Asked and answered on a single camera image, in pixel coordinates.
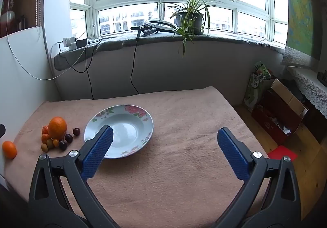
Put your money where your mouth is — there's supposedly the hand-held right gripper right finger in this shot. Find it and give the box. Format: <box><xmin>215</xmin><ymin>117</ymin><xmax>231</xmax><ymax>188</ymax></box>
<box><xmin>215</xmin><ymin>127</ymin><xmax>301</xmax><ymax>228</ymax></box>

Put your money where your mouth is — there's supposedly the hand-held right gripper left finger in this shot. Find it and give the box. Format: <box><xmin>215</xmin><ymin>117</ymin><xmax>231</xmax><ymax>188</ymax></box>
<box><xmin>28</xmin><ymin>125</ymin><xmax>120</xmax><ymax>228</ymax></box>

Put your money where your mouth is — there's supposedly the floral white plate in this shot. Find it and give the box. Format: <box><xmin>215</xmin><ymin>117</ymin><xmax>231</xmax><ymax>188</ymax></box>
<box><xmin>84</xmin><ymin>105</ymin><xmax>154</xmax><ymax>159</ymax></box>

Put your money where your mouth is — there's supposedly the large orange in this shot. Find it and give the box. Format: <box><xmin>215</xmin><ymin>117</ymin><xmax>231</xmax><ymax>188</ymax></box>
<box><xmin>48</xmin><ymin>116</ymin><xmax>67</xmax><ymax>140</ymax></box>

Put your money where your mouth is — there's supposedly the mandarin orange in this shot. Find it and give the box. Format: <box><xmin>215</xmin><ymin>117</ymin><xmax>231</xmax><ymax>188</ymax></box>
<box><xmin>2</xmin><ymin>140</ymin><xmax>18</xmax><ymax>159</ymax></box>

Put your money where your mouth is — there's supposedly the red folder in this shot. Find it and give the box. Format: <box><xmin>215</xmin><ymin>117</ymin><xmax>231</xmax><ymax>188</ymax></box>
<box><xmin>267</xmin><ymin>145</ymin><xmax>298</xmax><ymax>161</ymax></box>

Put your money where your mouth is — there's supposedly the open red cardboard box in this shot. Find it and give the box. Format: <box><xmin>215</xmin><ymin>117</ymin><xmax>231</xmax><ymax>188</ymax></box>
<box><xmin>252</xmin><ymin>79</ymin><xmax>309</xmax><ymax>145</ymax></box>

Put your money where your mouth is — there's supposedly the green snack bag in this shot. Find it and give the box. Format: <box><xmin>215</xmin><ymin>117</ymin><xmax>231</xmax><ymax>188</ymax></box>
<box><xmin>244</xmin><ymin>62</ymin><xmax>275</xmax><ymax>112</ymax></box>

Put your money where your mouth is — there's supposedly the pink blanket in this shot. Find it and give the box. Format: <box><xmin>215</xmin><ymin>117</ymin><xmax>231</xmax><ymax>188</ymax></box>
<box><xmin>4</xmin><ymin>86</ymin><xmax>271</xmax><ymax>228</ymax></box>

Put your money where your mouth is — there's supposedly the white lace cloth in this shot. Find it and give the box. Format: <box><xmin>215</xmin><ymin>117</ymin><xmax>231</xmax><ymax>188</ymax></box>
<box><xmin>287</xmin><ymin>66</ymin><xmax>327</xmax><ymax>119</ymax></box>

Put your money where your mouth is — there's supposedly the white board panel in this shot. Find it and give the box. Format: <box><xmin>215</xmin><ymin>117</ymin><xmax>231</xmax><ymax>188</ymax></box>
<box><xmin>0</xmin><ymin>26</ymin><xmax>61</xmax><ymax>185</ymax></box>

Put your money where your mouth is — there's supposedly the potted spider plant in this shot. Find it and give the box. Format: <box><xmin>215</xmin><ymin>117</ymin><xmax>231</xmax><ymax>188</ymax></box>
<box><xmin>158</xmin><ymin>0</ymin><xmax>217</xmax><ymax>57</ymax></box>

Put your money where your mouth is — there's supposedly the black cable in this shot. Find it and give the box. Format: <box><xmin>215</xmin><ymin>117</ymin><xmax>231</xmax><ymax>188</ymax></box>
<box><xmin>130</xmin><ymin>30</ymin><xmax>142</xmax><ymax>95</ymax></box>
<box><xmin>50</xmin><ymin>38</ymin><xmax>105</xmax><ymax>100</ymax></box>

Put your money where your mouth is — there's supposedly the white cable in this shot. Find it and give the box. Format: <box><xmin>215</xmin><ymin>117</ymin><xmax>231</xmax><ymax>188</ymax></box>
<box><xmin>6</xmin><ymin>0</ymin><xmax>97</xmax><ymax>81</ymax></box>

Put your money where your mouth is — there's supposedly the black tripod handle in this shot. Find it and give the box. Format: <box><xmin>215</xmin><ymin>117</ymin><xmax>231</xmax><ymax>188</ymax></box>
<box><xmin>131</xmin><ymin>26</ymin><xmax>157</xmax><ymax>38</ymax></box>

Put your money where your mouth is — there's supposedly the white ring light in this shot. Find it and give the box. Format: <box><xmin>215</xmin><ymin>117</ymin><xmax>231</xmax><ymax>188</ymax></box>
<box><xmin>145</xmin><ymin>19</ymin><xmax>178</xmax><ymax>32</ymax></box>

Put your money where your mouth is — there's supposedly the wall map poster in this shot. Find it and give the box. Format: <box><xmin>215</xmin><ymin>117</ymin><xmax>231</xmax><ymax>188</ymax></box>
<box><xmin>281</xmin><ymin>0</ymin><xmax>323</xmax><ymax>68</ymax></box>

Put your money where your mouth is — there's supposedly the beaded blind chain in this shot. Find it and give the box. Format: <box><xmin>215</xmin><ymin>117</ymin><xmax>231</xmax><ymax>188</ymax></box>
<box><xmin>35</xmin><ymin>0</ymin><xmax>43</xmax><ymax>38</ymax></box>

